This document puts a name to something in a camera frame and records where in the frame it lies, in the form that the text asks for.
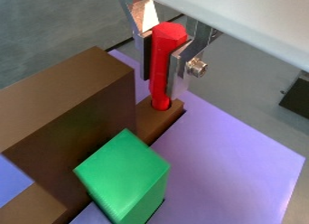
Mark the red hexagonal peg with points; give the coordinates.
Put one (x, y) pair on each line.
(168, 36)

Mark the purple base board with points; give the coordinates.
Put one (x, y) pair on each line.
(231, 177)

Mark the green block left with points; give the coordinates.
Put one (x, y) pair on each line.
(124, 177)

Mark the brown T-shaped block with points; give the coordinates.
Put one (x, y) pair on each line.
(57, 116)

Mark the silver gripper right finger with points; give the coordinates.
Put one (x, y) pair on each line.
(184, 60)

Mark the black angle bracket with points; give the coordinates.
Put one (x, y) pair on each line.
(295, 98)

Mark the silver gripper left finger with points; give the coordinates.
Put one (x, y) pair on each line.
(143, 19)

